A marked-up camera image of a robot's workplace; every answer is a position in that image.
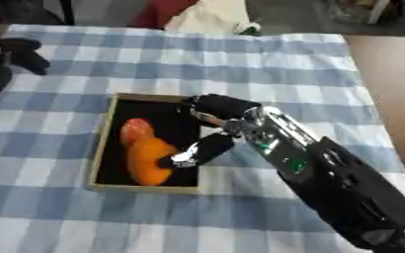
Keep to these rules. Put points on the orange toy fruit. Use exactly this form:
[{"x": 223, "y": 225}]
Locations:
[{"x": 149, "y": 160}]

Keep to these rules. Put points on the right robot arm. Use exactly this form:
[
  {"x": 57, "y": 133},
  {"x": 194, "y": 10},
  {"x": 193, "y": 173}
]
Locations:
[{"x": 333, "y": 178}]

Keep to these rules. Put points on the black chair leg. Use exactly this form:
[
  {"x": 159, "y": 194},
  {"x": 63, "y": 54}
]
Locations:
[{"x": 68, "y": 12}]

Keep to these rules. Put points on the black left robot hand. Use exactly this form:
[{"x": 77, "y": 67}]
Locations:
[{"x": 13, "y": 54}]

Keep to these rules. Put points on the red-orange toy fruit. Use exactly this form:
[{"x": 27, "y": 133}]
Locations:
[{"x": 135, "y": 129}]

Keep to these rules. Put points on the tan cardboard box black inside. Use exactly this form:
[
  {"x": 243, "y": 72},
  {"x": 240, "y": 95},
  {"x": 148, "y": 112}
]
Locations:
[{"x": 148, "y": 145}]

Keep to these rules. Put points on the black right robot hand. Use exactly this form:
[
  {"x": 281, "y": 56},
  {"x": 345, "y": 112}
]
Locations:
[{"x": 220, "y": 107}]

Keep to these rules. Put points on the person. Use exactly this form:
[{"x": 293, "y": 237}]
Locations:
[{"x": 197, "y": 15}]

